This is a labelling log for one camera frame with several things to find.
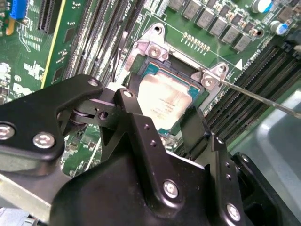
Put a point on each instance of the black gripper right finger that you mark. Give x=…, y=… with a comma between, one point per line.
x=195, y=134

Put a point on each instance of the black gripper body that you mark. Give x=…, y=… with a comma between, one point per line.
x=105, y=200

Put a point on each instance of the silver CPU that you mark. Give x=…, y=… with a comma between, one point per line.
x=164, y=101

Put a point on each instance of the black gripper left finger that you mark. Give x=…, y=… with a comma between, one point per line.
x=28, y=117

